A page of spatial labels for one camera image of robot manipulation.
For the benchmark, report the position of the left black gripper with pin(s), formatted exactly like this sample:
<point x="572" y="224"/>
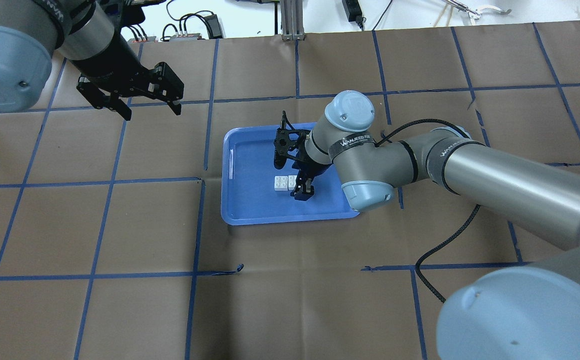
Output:
<point x="111" y="64"/>

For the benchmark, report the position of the black power adapter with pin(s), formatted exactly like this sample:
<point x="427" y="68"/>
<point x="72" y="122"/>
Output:
<point x="353" y="11"/>

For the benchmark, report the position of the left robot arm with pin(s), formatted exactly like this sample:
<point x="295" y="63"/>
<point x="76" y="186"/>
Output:
<point x="88" y="34"/>

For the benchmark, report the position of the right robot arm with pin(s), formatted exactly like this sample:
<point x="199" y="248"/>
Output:
<point x="528" y="312"/>

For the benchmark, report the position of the blue plastic tray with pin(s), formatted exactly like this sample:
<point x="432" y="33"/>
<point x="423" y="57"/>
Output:
<point x="248" y="194"/>

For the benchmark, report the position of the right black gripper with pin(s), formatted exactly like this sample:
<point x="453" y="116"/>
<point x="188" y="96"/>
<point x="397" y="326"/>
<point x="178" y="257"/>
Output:
<point x="313" y="168"/>

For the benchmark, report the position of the aluminium frame post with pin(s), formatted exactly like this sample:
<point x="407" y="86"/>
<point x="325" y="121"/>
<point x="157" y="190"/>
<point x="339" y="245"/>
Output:
<point x="292" y="27"/>

